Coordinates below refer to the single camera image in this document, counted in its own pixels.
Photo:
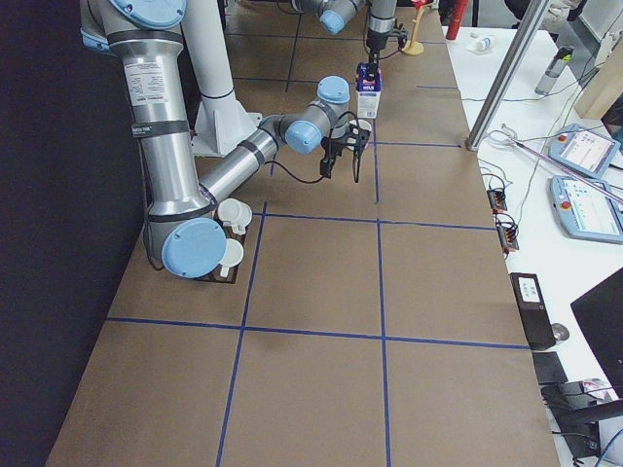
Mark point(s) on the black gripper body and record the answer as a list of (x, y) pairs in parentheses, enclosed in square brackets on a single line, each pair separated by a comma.
[(375, 45), (358, 141)]

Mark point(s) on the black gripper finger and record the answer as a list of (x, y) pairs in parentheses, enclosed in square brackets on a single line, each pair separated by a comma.
[(328, 161), (373, 67), (357, 163)]

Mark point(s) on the blue white milk carton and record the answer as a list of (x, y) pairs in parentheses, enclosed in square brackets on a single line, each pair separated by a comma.
[(369, 89)]

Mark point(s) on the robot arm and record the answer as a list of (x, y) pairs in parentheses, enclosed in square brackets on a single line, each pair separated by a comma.
[(334, 17), (182, 232)]

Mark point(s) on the wooden mug tree stand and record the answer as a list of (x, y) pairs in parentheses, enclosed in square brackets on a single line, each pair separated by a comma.
[(413, 46)]

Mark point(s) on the red item on stand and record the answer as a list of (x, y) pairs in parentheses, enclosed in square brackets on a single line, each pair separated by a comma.
[(420, 3)]

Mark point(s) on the red fire extinguisher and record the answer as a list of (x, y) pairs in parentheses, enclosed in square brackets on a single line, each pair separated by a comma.
[(458, 11)]

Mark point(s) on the white ribbed mug on rack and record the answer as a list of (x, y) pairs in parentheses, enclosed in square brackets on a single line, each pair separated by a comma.
[(235, 214)]

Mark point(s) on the small white bottle lying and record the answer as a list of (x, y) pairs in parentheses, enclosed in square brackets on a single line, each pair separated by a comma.
[(482, 45)]

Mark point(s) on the clear water bottle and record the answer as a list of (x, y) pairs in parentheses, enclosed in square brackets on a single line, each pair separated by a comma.
[(554, 70)]

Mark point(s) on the upper teach pendant tablet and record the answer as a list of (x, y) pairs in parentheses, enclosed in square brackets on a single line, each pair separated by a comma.
[(583, 150)]

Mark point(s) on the teach pendant tablet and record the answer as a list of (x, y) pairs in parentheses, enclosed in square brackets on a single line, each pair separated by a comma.
[(585, 213), (583, 150)]

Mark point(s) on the lower teach pendant tablet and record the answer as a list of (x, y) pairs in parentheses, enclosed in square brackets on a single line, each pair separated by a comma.
[(585, 213)]

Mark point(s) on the black box with label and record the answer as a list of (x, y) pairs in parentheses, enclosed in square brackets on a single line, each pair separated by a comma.
[(532, 310)]

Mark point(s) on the black monitor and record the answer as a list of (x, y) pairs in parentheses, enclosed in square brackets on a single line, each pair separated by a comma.
[(598, 313)]

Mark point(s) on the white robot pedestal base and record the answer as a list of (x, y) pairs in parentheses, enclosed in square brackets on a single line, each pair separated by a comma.
[(222, 122)]

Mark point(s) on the black wire mug rack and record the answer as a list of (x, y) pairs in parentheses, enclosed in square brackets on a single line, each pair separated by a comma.
[(213, 276)]

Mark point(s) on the aluminium frame post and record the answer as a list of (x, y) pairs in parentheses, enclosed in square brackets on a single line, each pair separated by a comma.
[(519, 46)]

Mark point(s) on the black cable connector block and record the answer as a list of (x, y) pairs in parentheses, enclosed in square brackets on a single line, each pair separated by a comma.
[(507, 235), (497, 200)]

